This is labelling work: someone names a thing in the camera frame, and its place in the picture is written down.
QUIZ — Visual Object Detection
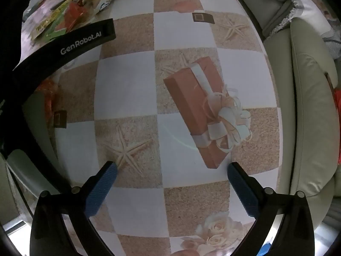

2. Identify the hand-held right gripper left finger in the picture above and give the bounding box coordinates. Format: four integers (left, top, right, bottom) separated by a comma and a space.
30, 161, 118, 256

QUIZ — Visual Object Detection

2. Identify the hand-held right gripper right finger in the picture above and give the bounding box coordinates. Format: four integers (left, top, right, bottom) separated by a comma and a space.
228, 161, 320, 256

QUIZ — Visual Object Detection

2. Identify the white plastic box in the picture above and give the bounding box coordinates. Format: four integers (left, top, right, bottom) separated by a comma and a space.
5, 84, 72, 216

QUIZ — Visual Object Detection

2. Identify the red snack packet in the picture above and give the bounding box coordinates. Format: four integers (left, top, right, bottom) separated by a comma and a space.
57, 1, 92, 31

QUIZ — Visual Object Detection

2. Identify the green snack packet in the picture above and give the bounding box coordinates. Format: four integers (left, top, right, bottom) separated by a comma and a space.
40, 19, 70, 43

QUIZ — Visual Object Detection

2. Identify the yellow snack packet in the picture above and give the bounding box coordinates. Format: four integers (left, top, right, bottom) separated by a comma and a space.
30, 0, 74, 39

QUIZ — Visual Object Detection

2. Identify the orange-red patterned snack packet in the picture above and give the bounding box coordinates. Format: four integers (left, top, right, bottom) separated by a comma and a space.
36, 79, 60, 120

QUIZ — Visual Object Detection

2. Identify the printed checkered tablecloth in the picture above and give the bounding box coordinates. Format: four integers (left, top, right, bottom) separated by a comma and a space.
23, 0, 283, 256

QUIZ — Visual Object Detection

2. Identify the beige sofa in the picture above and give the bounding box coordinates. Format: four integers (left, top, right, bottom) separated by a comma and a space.
221, 0, 341, 230

